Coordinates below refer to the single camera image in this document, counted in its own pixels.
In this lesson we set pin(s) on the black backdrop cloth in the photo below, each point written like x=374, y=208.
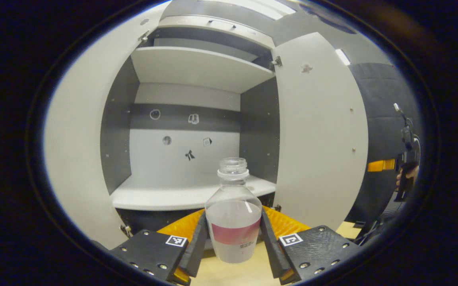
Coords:
x=380, y=135

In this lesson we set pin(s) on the white and grey cabinet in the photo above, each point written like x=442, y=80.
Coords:
x=197, y=67

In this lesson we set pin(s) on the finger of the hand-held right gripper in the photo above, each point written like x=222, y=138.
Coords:
x=380, y=165

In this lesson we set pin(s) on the white cabinet drawer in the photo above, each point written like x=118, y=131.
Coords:
x=189, y=24

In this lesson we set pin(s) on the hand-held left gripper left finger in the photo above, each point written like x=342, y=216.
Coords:
x=198, y=250

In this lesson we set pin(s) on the white cabinet door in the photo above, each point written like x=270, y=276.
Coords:
x=78, y=139
x=320, y=139

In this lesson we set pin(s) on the clear plastic bottle pink label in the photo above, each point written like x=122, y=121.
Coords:
x=233, y=222

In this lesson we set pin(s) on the small ceiling light panel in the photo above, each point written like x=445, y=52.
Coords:
x=342, y=57

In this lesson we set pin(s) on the large ceiling light panel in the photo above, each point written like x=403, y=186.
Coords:
x=268, y=8

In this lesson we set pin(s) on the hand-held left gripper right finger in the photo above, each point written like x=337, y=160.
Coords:
x=272, y=254

